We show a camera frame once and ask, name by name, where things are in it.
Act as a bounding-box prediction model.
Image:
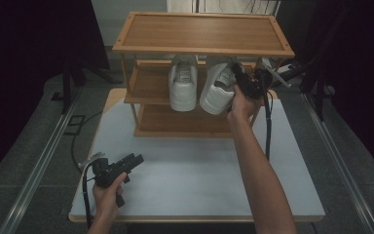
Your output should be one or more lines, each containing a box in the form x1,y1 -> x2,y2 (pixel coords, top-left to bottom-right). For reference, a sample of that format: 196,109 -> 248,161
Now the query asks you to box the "white sneaker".
199,57 -> 239,116
168,54 -> 199,112

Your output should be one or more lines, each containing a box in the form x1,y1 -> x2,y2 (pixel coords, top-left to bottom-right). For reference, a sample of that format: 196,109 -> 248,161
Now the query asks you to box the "wooden three-tier shoe rack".
111,11 -> 296,140

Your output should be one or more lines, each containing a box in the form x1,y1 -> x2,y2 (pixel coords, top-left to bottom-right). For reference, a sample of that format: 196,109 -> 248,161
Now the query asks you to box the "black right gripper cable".
262,77 -> 275,162

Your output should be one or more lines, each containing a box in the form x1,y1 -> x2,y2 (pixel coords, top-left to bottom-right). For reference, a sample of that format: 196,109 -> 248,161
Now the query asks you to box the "person's right hand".
227,85 -> 262,123

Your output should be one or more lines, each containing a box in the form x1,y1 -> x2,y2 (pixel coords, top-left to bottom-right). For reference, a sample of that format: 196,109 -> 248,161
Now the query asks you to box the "black metal stand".
271,9 -> 350,122
51,59 -> 125,115

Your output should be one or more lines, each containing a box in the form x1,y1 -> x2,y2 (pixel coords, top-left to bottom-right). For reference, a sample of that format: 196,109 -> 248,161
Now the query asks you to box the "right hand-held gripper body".
237,62 -> 291,100

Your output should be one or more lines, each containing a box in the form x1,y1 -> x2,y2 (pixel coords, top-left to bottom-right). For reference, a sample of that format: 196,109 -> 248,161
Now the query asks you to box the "white table mat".
68,98 -> 325,219

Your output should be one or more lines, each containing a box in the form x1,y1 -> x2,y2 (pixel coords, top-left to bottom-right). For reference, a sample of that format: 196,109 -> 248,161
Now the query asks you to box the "black floor socket box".
63,114 -> 86,137

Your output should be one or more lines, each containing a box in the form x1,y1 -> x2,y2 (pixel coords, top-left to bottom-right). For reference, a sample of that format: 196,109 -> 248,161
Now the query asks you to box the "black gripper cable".
262,77 -> 275,162
81,162 -> 94,229

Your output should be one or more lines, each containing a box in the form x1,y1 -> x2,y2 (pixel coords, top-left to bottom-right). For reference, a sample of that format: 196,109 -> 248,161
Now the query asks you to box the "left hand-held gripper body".
77,151 -> 134,209

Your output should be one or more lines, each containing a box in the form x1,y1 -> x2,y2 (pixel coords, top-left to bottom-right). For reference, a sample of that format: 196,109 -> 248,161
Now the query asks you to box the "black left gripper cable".
81,162 -> 94,229

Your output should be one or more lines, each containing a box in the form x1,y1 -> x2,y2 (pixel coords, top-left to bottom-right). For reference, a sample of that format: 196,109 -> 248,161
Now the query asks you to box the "metal floor rail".
301,93 -> 374,234
0,97 -> 81,234

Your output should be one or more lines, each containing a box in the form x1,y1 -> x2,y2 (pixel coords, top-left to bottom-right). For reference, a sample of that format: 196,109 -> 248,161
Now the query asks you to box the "white power strip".
262,58 -> 296,75

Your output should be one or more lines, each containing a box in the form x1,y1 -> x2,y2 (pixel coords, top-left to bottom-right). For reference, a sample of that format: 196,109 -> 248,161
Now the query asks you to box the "dark curtain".
0,0 -> 111,189
276,0 -> 374,183

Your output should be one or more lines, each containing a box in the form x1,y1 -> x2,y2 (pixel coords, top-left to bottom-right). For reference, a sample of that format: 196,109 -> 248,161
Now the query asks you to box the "person's left hand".
92,172 -> 129,220

